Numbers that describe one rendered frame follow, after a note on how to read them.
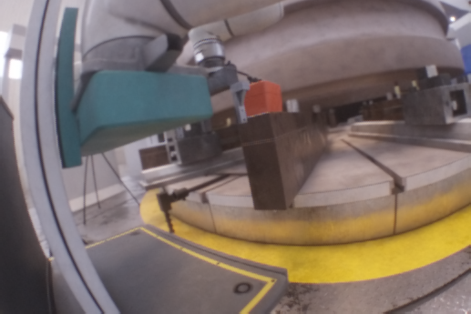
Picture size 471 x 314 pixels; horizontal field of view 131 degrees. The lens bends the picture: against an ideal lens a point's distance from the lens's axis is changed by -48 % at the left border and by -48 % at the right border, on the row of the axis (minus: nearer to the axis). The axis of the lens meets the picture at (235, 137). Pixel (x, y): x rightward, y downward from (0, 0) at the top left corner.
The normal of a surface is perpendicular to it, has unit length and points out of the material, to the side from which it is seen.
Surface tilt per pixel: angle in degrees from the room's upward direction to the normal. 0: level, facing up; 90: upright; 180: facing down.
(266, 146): 90
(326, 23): 90
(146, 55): 90
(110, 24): 96
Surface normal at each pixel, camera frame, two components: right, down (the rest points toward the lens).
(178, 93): 0.76, -0.14
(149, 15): 0.35, 0.80
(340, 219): -0.44, 0.11
